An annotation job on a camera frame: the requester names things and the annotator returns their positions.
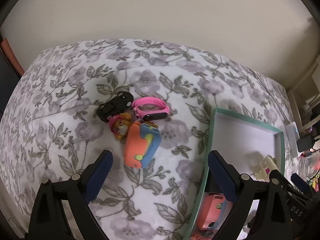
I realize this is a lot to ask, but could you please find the white power bank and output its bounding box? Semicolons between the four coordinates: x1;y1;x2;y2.
285;122;300;158

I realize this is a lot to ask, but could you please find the cream wooden shelf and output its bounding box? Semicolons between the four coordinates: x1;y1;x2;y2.
287;57;319;135

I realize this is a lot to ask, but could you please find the pink smart wristband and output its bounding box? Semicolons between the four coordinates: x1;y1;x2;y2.
132;97;170;121

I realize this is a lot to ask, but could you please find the floral grey white blanket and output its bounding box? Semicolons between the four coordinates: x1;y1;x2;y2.
1;38;293;239

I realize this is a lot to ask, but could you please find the orange blue toy car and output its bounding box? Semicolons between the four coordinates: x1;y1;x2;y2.
124;122;161;169

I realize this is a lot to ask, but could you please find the teal white cardboard box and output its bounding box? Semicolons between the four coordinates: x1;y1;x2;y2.
183;108;285;239

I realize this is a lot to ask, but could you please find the black charger block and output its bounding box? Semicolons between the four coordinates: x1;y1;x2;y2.
297;135;315;152

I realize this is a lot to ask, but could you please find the small orange blue toy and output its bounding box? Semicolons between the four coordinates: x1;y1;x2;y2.
196;193;226;230

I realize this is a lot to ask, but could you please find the dark cabinet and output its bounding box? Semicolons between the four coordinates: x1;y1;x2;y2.
0;36;25;117

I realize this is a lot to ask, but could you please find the pink brown dog figurine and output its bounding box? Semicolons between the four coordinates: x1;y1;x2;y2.
108;112;132;140

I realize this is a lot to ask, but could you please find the colourful clutter pile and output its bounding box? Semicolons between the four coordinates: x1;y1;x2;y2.
298;151;320;192

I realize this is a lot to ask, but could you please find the cream plastic toy chair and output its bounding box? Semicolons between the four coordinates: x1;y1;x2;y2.
252;155;279;182

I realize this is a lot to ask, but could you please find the black toy car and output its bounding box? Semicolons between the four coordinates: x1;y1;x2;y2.
97;92;134;123

